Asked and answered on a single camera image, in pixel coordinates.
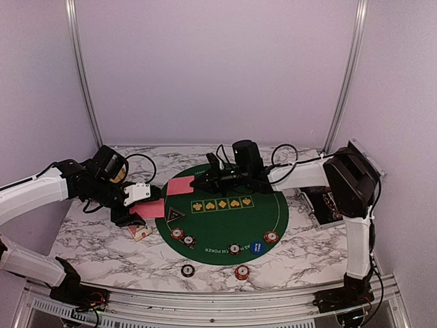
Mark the triangular all-in dealer button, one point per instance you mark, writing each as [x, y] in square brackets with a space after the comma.
[174, 215]

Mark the red playing card deck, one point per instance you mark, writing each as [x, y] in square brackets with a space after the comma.
[149, 210]

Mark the red chips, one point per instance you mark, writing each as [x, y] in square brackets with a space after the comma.
[177, 233]
[271, 237]

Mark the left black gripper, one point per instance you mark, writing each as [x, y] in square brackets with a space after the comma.
[123, 219]

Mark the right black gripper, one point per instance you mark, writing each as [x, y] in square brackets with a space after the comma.
[212, 178]

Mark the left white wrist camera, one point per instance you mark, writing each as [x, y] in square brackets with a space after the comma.
[140, 192]

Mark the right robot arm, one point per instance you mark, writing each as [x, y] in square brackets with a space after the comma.
[360, 231]

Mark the woven bamboo tray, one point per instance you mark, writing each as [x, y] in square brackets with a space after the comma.
[121, 176]

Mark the card dealt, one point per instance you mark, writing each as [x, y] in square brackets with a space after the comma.
[180, 186]

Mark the red poker chip stack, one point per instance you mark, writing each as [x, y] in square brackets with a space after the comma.
[242, 272]

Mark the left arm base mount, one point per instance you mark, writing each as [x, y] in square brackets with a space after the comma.
[84, 297]

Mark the black poker chip stack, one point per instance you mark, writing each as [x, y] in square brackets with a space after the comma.
[188, 270]

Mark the playing card box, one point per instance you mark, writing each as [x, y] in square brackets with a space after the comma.
[139, 232]

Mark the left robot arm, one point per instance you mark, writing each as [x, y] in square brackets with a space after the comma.
[100, 179]

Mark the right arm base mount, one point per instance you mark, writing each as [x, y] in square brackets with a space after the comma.
[340, 299]

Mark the round green poker mat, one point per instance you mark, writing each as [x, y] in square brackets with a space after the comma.
[217, 221]

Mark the black chips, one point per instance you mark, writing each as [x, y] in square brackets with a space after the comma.
[234, 249]
[189, 241]

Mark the blue small blind button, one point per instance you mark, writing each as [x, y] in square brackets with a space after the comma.
[257, 248]

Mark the aluminium poker chip case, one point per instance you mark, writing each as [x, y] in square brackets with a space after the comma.
[354, 186]

